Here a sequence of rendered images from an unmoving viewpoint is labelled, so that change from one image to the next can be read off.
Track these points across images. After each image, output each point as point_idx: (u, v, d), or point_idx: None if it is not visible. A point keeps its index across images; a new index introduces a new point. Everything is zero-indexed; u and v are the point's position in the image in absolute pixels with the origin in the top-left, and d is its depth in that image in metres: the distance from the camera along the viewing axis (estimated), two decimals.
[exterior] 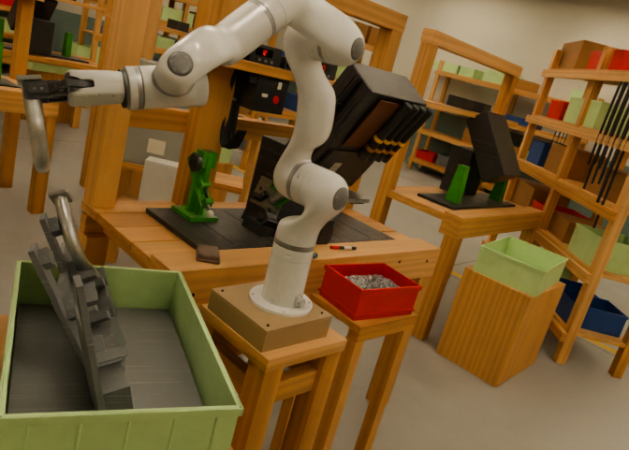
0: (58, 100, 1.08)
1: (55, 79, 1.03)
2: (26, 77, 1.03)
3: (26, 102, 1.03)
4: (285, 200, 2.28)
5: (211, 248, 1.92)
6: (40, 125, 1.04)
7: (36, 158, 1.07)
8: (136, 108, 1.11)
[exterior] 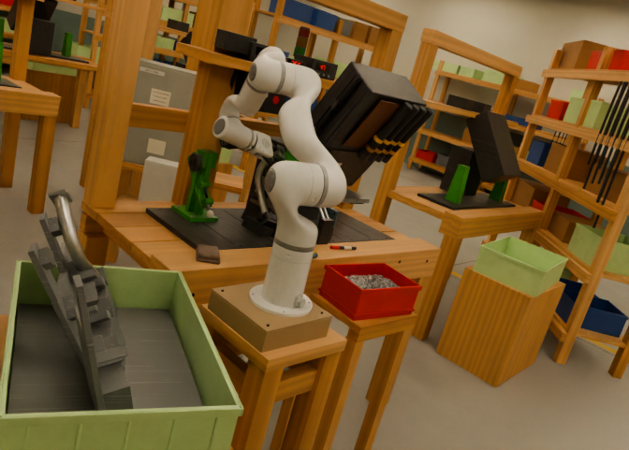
0: None
1: (271, 142, 2.32)
2: (282, 149, 2.34)
3: None
4: None
5: (211, 248, 1.92)
6: None
7: None
8: None
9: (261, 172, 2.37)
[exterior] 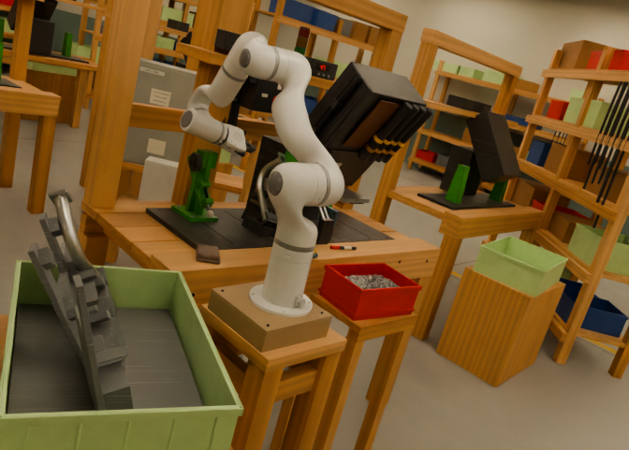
0: None
1: (245, 139, 2.18)
2: (283, 156, 2.32)
3: None
4: None
5: (211, 248, 1.92)
6: (265, 165, 2.36)
7: None
8: None
9: (262, 180, 2.36)
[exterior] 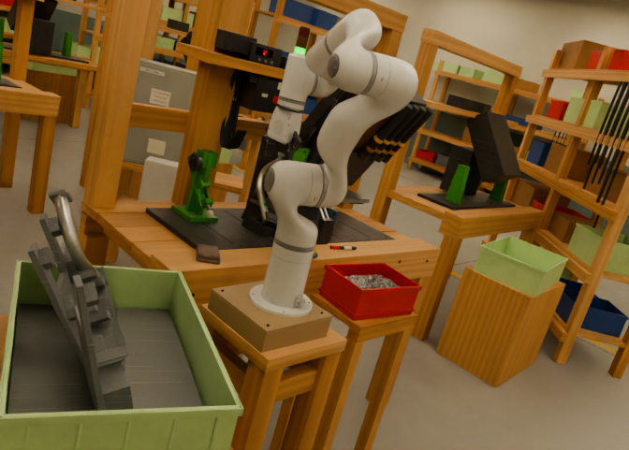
0: (275, 140, 1.81)
1: (288, 147, 1.73)
2: (283, 156, 2.32)
3: None
4: None
5: (211, 248, 1.92)
6: (265, 165, 2.36)
7: None
8: None
9: (262, 180, 2.36)
